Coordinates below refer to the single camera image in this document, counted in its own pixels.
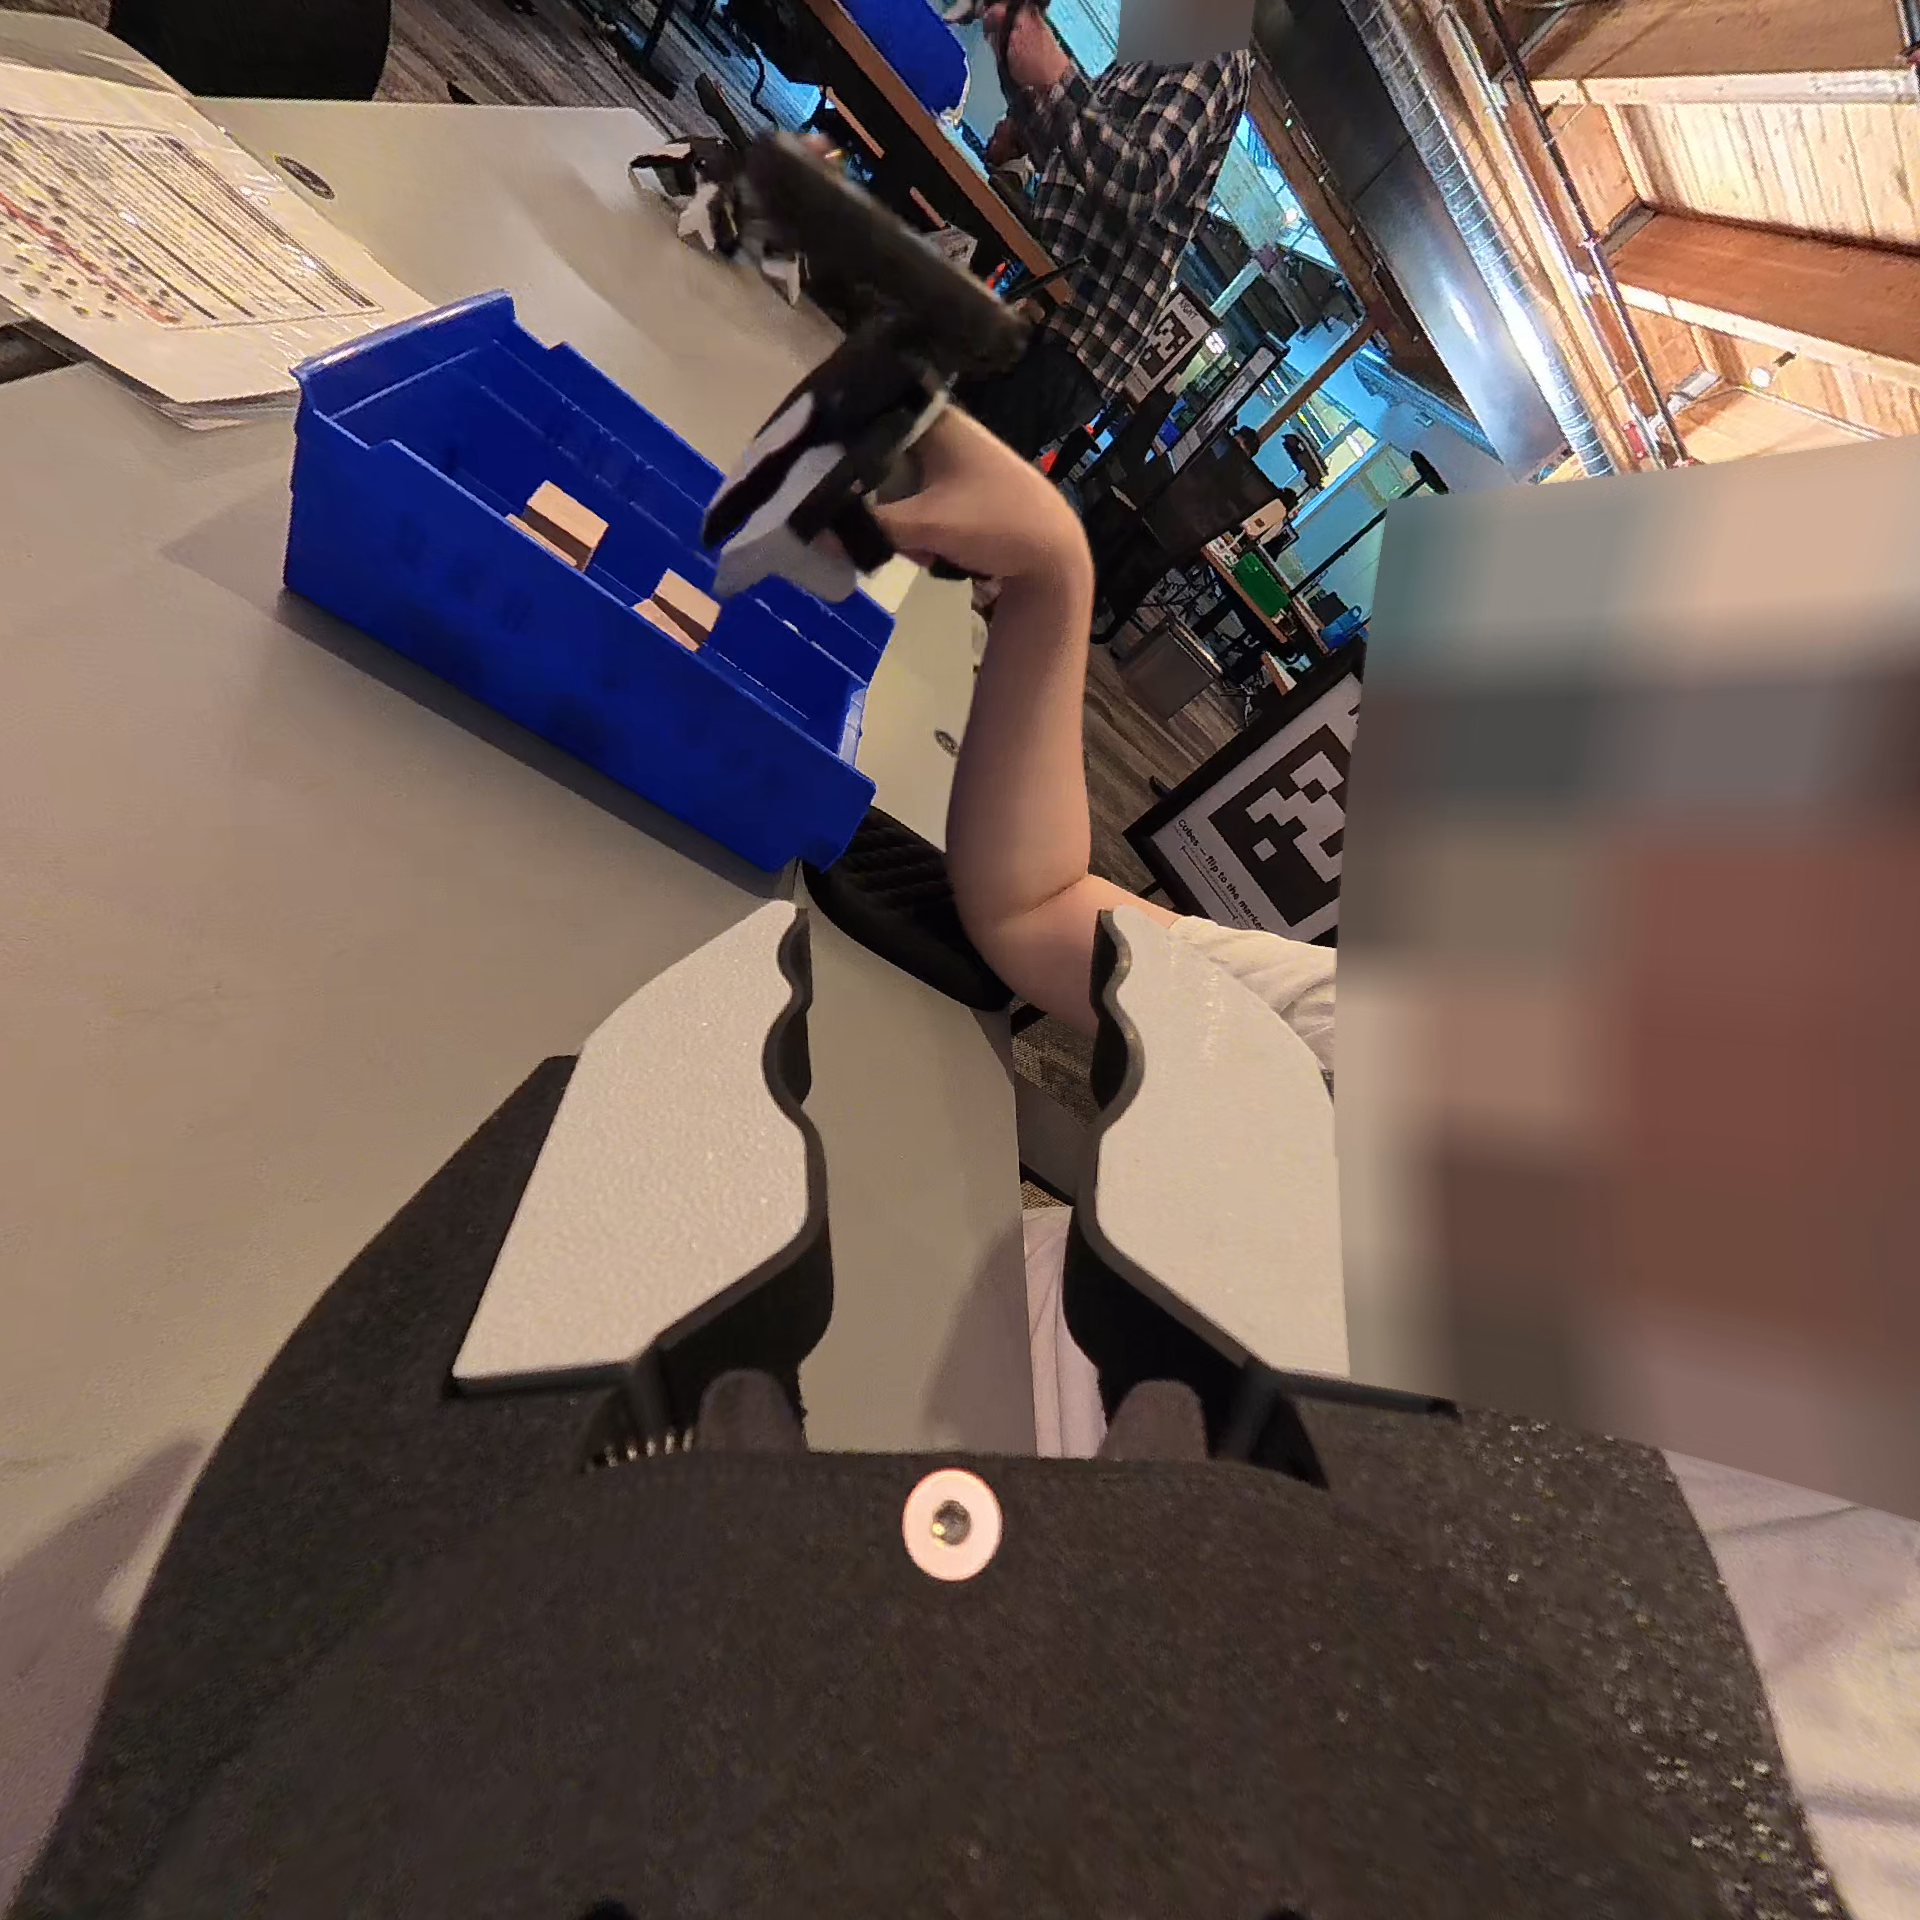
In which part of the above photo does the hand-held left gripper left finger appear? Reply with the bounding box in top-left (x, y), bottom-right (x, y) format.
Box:
top-left (450, 904), bottom-right (833, 1449)

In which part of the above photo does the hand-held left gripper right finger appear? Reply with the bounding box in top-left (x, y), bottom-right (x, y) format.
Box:
top-left (1062, 908), bottom-right (1349, 1420)

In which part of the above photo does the blue plastic bin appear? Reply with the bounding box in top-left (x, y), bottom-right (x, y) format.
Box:
top-left (281, 293), bottom-right (898, 876)

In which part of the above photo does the person's right forearm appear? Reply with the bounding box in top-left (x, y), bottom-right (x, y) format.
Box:
top-left (943, 465), bottom-right (1185, 1040)

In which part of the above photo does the person's right hand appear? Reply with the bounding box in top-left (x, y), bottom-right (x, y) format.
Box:
top-left (882, 412), bottom-right (1055, 585)

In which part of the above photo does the blue background bin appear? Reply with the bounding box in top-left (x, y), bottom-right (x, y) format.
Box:
top-left (837, 0), bottom-right (970, 116)

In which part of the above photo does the small marker sign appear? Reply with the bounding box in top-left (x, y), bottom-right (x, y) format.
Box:
top-left (1144, 293), bottom-right (1221, 396)

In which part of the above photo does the framed marker poster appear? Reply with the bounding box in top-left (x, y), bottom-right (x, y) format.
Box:
top-left (1125, 644), bottom-right (1369, 952)

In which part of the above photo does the black mesh chair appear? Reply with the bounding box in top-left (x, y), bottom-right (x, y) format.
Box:
top-left (801, 809), bottom-right (1023, 1017)

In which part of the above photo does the printed sheet in plastic sleeve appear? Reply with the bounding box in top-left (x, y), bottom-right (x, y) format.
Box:
top-left (0, 59), bottom-right (441, 433)

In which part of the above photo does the metal ventilation duct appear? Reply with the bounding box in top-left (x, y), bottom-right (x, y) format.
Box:
top-left (1338, 0), bottom-right (1631, 485)

